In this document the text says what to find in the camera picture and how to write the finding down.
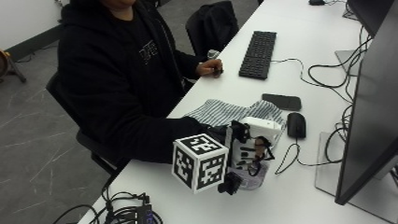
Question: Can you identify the black device box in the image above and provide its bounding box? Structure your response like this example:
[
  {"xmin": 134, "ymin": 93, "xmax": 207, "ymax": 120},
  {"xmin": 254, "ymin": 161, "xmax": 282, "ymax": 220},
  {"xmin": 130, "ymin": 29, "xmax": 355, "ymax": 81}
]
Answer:
[{"xmin": 130, "ymin": 203, "xmax": 159, "ymax": 224}]

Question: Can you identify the black phone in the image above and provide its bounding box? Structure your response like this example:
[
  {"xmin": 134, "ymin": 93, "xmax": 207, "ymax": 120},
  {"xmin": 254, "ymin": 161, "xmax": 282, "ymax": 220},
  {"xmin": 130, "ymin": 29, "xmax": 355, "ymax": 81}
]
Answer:
[{"xmin": 260, "ymin": 92, "xmax": 303, "ymax": 112}]

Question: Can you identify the black mouse cable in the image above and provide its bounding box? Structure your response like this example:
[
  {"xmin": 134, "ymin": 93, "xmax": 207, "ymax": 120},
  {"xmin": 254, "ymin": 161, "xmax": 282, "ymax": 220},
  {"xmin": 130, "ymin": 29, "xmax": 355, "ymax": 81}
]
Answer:
[{"xmin": 274, "ymin": 136, "xmax": 344, "ymax": 175}]

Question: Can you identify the clear plastic cup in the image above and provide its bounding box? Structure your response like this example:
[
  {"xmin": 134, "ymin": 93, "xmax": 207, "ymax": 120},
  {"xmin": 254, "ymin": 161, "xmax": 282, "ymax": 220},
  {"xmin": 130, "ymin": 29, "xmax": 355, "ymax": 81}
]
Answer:
[{"xmin": 236, "ymin": 161, "xmax": 271, "ymax": 191}]

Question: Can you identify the black keyboard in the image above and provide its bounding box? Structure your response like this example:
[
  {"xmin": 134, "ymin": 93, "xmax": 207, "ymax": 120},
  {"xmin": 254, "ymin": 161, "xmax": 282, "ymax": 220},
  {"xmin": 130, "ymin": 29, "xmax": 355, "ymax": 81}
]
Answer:
[{"xmin": 236, "ymin": 30, "xmax": 276, "ymax": 80}]

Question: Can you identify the wooden stool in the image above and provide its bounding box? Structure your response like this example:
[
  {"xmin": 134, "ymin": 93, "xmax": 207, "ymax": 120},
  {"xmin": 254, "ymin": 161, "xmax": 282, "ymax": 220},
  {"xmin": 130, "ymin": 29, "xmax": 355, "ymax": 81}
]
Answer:
[{"xmin": 0, "ymin": 49, "xmax": 27, "ymax": 84}]

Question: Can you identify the grey monitor stand base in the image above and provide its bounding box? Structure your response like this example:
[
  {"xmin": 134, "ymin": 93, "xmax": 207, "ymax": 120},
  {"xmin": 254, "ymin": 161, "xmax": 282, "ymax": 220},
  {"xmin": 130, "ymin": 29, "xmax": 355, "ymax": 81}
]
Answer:
[
  {"xmin": 312, "ymin": 131, "xmax": 398, "ymax": 223},
  {"xmin": 332, "ymin": 49, "xmax": 363, "ymax": 77}
]

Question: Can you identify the black computer mouse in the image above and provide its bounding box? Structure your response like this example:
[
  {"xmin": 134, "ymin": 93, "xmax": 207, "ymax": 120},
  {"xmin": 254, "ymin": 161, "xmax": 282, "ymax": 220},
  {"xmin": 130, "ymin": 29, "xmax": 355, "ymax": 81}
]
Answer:
[{"xmin": 286, "ymin": 112, "xmax": 308, "ymax": 140}]

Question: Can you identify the large black monitor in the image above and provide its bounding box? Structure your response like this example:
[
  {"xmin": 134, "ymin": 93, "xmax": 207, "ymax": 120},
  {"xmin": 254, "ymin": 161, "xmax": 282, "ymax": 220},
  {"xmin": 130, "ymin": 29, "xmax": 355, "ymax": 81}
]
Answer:
[{"xmin": 332, "ymin": 6, "xmax": 398, "ymax": 206}]

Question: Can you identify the striped cloth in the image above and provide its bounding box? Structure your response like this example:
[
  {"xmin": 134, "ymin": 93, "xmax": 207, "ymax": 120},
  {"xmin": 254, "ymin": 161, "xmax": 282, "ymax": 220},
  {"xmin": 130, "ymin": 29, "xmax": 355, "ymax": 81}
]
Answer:
[{"xmin": 182, "ymin": 98, "xmax": 288, "ymax": 141}]

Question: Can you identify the person in black hoodie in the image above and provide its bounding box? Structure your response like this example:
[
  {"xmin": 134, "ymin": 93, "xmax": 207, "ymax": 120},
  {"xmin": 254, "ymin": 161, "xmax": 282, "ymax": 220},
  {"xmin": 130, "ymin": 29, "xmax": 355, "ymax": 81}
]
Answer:
[{"xmin": 54, "ymin": 0, "xmax": 224, "ymax": 166}]

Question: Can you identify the black office chair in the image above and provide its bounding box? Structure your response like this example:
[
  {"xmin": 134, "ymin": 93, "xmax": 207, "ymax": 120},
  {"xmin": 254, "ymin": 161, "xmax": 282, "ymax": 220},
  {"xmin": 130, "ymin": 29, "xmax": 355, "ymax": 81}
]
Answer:
[{"xmin": 45, "ymin": 72, "xmax": 129, "ymax": 176}]

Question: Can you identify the bundle of black cables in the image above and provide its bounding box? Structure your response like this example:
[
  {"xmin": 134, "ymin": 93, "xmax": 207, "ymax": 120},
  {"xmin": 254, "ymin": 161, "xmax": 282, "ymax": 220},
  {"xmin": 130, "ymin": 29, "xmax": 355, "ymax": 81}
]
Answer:
[{"xmin": 51, "ymin": 183, "xmax": 163, "ymax": 224}]

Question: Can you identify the black keyboard cable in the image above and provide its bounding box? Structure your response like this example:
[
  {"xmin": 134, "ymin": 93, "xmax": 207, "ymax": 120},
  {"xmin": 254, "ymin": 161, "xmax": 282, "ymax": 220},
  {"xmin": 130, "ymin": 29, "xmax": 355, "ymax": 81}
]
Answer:
[{"xmin": 270, "ymin": 57, "xmax": 354, "ymax": 104}]

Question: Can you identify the white cube of black markers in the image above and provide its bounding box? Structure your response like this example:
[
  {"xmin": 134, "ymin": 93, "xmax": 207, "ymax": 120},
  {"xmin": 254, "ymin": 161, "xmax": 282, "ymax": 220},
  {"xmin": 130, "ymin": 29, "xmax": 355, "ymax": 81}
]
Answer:
[{"xmin": 170, "ymin": 133, "xmax": 230, "ymax": 194}]

